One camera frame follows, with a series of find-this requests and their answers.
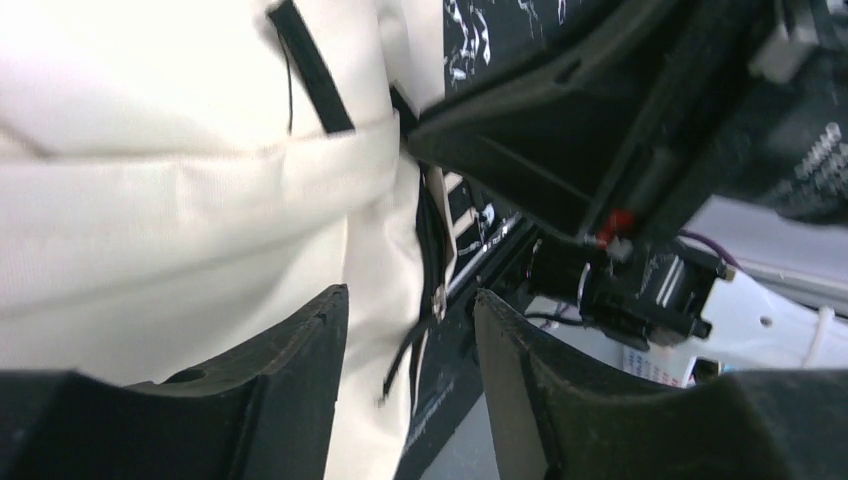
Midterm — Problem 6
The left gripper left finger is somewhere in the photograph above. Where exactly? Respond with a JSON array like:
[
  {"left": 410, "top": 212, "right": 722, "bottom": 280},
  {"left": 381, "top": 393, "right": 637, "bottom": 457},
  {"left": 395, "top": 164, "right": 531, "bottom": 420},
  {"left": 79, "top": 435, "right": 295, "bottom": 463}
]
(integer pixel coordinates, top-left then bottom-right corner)
[{"left": 1, "top": 285, "right": 349, "bottom": 479}]

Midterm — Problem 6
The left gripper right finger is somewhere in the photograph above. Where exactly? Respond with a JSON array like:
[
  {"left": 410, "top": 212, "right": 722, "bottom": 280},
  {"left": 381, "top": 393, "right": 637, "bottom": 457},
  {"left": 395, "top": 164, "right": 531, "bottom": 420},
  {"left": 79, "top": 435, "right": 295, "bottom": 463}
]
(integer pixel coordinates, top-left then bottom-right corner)
[{"left": 474, "top": 290, "right": 847, "bottom": 479}]

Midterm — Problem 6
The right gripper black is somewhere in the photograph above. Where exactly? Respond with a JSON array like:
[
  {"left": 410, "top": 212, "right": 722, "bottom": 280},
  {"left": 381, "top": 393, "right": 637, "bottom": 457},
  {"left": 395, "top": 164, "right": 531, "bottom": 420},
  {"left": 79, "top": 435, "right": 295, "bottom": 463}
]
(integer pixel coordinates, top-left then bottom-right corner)
[{"left": 409, "top": 1, "right": 847, "bottom": 244}]

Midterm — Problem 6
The beige student backpack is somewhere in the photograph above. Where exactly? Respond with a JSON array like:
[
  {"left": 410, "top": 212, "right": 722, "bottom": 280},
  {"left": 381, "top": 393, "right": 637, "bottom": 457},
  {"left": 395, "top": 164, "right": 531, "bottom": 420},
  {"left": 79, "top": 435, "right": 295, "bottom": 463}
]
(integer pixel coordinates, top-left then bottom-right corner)
[{"left": 1, "top": 1, "right": 446, "bottom": 479}]

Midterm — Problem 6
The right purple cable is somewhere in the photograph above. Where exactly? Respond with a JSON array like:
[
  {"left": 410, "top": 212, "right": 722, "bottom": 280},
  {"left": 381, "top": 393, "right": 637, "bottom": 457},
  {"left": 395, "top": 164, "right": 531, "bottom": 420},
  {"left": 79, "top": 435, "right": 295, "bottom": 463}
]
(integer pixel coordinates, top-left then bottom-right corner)
[{"left": 678, "top": 228, "right": 743, "bottom": 270}]

